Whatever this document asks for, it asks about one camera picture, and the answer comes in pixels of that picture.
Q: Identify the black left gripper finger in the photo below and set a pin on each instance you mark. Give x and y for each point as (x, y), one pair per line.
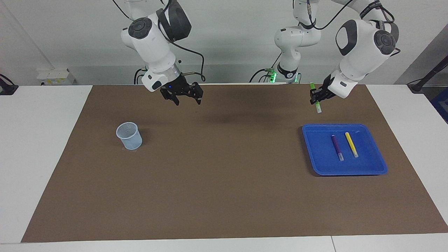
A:
(322, 100)
(313, 95)

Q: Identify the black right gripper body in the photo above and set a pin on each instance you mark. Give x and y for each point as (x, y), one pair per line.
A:
(180, 87)

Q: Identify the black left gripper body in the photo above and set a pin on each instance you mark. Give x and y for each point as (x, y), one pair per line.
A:
(327, 91)

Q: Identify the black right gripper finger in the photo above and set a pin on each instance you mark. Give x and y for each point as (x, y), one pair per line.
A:
(176, 100)
(199, 93)

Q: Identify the green marker pen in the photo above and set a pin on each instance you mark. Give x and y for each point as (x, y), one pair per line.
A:
(318, 108)

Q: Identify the purple marker pen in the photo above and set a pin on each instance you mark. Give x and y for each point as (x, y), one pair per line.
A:
(337, 147)

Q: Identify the yellow marker pen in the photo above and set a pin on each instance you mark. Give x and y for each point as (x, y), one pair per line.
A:
(351, 144)

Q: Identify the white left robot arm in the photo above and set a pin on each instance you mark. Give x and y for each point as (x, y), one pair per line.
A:
(360, 52)

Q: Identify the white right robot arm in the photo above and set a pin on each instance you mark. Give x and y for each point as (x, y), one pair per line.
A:
(150, 42)

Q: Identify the blue plastic tray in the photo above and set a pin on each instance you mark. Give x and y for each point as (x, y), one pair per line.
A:
(367, 164)

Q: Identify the light blue mesh pen cup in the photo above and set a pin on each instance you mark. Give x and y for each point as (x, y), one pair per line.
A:
(131, 142)

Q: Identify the brown table mat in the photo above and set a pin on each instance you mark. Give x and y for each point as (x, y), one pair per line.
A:
(224, 175)

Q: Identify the black stand with pole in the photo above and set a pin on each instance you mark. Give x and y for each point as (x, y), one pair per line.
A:
(427, 78)

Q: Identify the blue crate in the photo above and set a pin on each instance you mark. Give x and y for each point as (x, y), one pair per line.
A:
(441, 105)

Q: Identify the white power box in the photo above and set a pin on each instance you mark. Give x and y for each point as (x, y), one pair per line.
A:
(52, 76)

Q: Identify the black table clamp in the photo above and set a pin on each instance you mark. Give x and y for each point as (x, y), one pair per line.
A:
(7, 89)

